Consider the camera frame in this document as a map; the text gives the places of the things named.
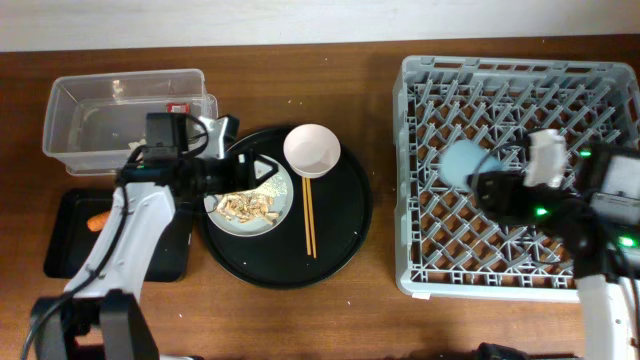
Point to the grey plate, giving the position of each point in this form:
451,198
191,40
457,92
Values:
282,205

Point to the pile of white rice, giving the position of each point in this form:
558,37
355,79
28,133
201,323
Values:
273,188

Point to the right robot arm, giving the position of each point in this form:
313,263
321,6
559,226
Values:
597,222

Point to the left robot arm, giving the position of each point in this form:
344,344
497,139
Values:
98,315

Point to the clear plastic waste bin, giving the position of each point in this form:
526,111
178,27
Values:
90,119

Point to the blue cup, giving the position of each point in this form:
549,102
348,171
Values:
459,161

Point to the round black serving tray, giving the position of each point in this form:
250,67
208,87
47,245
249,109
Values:
277,259

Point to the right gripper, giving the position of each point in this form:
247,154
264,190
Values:
493,192

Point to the wooden chopstick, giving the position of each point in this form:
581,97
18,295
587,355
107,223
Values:
311,218
306,216

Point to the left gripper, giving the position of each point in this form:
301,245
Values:
243,180

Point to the red snack wrapper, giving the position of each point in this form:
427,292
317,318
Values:
179,108

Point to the orange carrot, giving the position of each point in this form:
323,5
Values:
97,222

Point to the black rectangular tray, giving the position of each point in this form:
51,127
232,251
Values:
72,240

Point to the white tissue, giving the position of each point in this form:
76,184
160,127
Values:
134,145

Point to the grey dishwasher rack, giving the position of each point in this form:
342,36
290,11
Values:
444,245

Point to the pink bowl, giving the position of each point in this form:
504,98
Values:
311,150

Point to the pile of peanut shells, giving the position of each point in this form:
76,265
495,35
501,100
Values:
246,207

